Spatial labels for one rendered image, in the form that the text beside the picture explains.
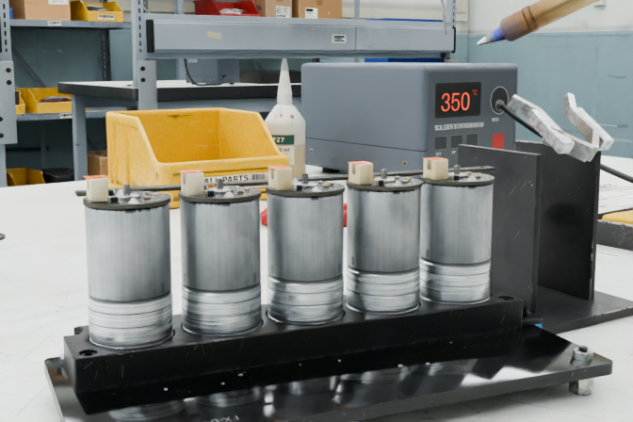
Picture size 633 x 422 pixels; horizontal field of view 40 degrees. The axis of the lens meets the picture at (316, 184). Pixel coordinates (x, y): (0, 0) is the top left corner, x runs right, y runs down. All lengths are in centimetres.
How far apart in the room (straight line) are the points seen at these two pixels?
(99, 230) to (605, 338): 19
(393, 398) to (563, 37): 576
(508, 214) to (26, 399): 19
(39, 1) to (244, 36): 173
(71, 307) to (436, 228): 16
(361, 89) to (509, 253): 38
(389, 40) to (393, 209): 302
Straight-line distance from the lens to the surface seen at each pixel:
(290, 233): 27
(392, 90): 68
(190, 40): 283
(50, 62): 489
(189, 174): 26
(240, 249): 26
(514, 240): 35
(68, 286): 41
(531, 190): 34
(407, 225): 28
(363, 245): 28
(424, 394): 25
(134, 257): 25
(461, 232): 29
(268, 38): 297
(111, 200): 25
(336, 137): 73
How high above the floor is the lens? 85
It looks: 9 degrees down
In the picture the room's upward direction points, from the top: straight up
